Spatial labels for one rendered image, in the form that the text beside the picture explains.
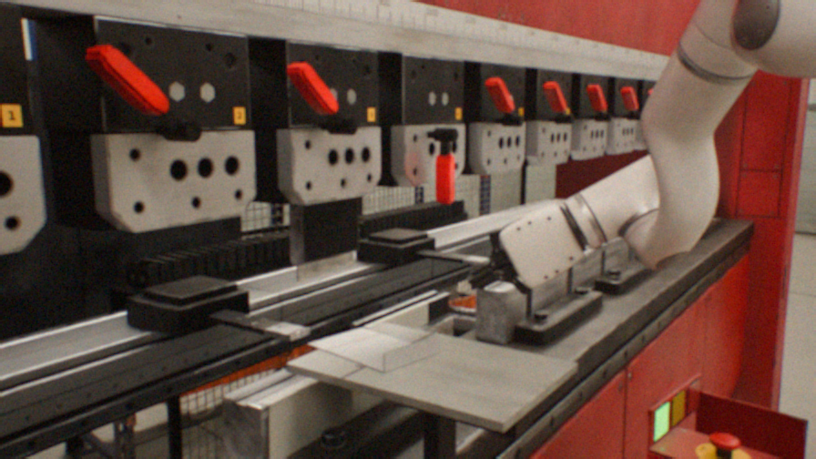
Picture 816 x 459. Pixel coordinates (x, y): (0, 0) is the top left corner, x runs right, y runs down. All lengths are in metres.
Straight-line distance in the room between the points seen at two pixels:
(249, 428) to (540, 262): 0.49
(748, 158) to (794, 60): 2.16
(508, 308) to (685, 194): 0.41
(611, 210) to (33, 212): 0.73
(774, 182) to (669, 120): 1.90
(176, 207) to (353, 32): 0.30
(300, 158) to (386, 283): 0.67
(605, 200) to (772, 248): 1.84
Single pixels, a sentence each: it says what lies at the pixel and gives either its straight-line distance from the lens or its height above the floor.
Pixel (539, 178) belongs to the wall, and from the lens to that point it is 8.41.
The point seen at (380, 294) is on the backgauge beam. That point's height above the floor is 0.92.
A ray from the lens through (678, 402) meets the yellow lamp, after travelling 1.22.
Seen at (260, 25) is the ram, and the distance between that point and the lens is 0.70.
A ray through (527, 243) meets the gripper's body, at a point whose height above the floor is 1.08.
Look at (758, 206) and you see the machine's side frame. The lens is 2.82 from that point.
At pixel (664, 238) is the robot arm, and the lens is 0.98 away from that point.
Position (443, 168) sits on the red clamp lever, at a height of 1.20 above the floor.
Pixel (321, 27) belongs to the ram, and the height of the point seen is 1.36.
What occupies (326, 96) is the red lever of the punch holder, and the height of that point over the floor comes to 1.28.
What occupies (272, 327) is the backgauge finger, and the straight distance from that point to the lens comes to 0.90.
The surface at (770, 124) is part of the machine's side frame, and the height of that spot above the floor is 1.21.
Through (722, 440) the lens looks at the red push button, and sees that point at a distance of 1.14.
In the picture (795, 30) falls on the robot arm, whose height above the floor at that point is 1.33.
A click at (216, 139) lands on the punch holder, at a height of 1.25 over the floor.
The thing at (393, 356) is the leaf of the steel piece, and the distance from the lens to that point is 0.76.
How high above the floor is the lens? 1.27
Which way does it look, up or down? 10 degrees down
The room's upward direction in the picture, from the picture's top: straight up
